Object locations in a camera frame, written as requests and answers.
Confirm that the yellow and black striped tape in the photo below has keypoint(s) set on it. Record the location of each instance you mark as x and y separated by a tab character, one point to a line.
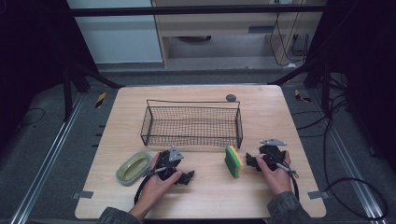
300	96
100	99

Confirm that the black horizontal bar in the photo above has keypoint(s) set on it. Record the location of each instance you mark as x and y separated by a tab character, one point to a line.
193	10

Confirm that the yellow and green sponge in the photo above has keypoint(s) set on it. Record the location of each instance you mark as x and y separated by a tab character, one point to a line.
233	161

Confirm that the grey round disc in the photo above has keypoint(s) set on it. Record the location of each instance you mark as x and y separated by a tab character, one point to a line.
231	98

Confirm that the black metal stand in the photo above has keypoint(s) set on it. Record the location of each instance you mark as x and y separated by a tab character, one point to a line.
325	90
67	93

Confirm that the light wooden desk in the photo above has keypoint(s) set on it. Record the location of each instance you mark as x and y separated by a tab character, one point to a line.
218	26

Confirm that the black curtain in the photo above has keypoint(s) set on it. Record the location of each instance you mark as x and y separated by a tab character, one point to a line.
31	46
364	62

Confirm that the white cabinet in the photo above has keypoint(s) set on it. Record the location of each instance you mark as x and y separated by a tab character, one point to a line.
118	37

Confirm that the aluminium floor rail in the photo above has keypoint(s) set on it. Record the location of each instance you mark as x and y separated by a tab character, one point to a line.
46	158
348	158

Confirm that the green and grey soap dish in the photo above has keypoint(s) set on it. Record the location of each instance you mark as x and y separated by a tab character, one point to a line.
134	168

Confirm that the person's left hand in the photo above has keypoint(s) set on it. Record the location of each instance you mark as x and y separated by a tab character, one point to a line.
154	188

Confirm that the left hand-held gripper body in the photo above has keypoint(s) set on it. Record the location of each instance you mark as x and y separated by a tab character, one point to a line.
168	161

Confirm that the person's right hand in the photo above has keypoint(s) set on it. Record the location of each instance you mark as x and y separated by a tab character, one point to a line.
275	179

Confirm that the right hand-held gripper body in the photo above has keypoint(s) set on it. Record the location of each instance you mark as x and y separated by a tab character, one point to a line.
272	154

